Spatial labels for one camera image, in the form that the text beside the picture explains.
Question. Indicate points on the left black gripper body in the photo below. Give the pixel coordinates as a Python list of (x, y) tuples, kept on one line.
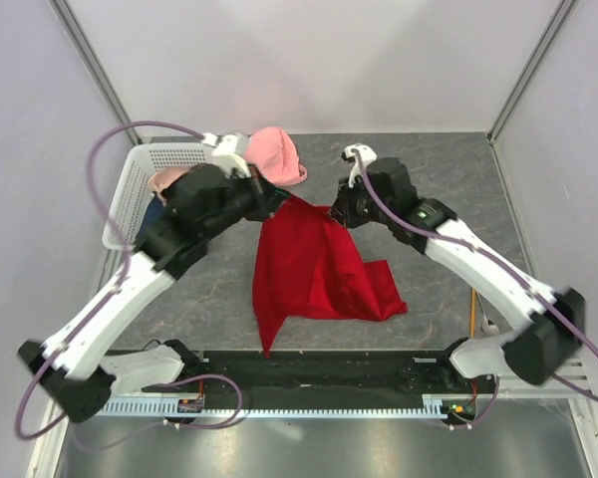
[(247, 199)]

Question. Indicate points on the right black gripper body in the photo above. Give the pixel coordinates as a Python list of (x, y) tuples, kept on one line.
[(356, 205)]

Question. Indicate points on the red cloth napkin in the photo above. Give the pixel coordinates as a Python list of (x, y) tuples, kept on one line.
[(307, 265)]

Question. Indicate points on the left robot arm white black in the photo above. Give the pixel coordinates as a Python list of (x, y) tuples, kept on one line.
[(74, 365)]

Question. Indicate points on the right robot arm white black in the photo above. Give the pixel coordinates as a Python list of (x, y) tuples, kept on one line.
[(546, 325)]

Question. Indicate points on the pink baseball cap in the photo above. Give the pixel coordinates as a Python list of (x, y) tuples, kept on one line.
[(274, 153)]

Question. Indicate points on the pink cloth in basket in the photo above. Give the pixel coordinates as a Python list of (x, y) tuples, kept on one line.
[(163, 179)]

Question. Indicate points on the navy blue cloth in basket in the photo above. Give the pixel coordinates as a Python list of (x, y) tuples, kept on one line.
[(153, 212)]

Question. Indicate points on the white plastic basket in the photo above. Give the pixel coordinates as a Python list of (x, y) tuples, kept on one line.
[(132, 195)]

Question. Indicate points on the orange utensil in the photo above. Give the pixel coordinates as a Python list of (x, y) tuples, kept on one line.
[(472, 312)]

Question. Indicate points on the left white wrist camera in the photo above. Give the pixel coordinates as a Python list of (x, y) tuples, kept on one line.
[(227, 153)]

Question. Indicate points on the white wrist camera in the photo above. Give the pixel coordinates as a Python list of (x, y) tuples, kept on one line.
[(357, 154), (227, 153)]

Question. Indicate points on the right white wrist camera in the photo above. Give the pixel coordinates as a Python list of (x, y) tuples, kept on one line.
[(357, 154)]

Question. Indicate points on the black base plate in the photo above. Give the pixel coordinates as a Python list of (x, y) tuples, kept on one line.
[(322, 379)]

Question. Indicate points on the light blue cable duct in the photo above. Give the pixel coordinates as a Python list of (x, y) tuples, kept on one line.
[(174, 407)]

